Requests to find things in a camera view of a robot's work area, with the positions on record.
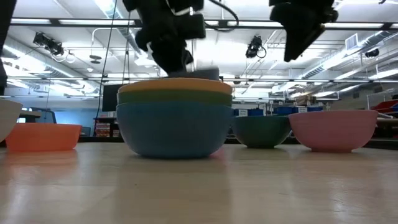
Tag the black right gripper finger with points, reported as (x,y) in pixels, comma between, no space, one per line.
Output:
(298,40)

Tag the peach orange plastic bowl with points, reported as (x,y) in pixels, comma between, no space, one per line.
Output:
(174,85)

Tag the light green plastic bowl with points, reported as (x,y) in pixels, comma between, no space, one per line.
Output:
(174,97)

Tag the pink plastic bowl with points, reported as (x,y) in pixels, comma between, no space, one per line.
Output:
(332,130)

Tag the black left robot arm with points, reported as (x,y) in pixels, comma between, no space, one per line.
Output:
(4,37)

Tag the shelf cart with boxes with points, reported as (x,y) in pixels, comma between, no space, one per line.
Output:
(105,127)

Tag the black computer monitor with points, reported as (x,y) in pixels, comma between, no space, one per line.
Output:
(110,98)

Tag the blue storage bins row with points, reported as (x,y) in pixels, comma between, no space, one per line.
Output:
(280,110)

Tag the light blue plastic bowl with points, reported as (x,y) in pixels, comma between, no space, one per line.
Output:
(174,130)

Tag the black overhead light bar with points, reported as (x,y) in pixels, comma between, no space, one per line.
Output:
(93,21)

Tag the dark green plastic bowl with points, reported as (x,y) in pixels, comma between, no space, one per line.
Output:
(261,130)

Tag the red storage bin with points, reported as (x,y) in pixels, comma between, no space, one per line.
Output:
(387,106)

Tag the orange-red plastic bowl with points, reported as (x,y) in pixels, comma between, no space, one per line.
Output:
(43,137)

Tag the white plastic bowl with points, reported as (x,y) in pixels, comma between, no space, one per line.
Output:
(9,119)

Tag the black ceiling-mounted camera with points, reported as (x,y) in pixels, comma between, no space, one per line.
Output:
(254,46)

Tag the black camera on rail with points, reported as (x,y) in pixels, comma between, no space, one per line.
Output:
(48,43)

